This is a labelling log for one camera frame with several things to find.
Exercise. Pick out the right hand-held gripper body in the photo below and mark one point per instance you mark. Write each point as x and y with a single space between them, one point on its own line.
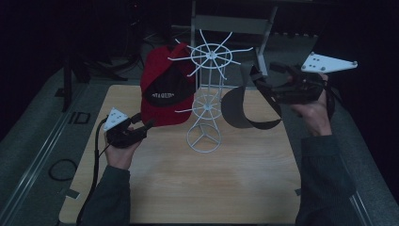
306 89

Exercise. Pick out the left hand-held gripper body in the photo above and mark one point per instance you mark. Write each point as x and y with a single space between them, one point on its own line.
116 139

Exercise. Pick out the red and black cap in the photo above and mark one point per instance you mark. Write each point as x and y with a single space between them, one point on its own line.
166 116

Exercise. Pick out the person's left hand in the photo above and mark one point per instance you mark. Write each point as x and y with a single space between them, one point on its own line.
120 157

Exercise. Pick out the person's right hand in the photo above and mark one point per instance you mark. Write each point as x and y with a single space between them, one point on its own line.
315 117

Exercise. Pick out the small grey tape piece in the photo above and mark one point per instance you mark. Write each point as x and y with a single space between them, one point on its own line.
298 191

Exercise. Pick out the grey metal table frame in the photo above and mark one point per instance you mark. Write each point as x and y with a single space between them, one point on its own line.
232 24

